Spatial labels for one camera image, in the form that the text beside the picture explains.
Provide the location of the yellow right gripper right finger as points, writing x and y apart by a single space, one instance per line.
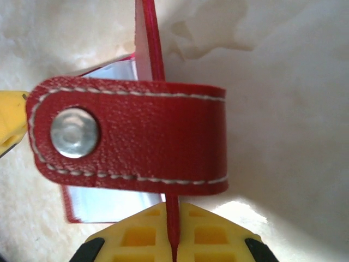
212 240

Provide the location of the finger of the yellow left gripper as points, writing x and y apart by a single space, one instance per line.
11 120

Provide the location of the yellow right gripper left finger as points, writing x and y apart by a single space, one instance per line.
131 240

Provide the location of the red leather card holder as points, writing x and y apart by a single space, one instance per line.
136 136

